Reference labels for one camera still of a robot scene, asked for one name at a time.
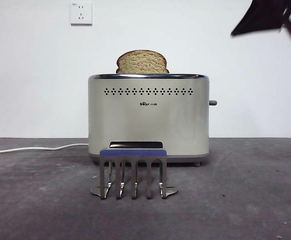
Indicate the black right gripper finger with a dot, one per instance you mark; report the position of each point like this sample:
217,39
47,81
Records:
258,12
268,25

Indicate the brown bread slice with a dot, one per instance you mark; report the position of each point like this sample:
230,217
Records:
143,62

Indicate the grey toaster lever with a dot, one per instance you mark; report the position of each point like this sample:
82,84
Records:
213,102

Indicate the cream steel two-slot toaster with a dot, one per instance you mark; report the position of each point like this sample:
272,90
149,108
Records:
148,120

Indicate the steel toast rack blue top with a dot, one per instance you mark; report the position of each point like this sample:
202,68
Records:
133,153

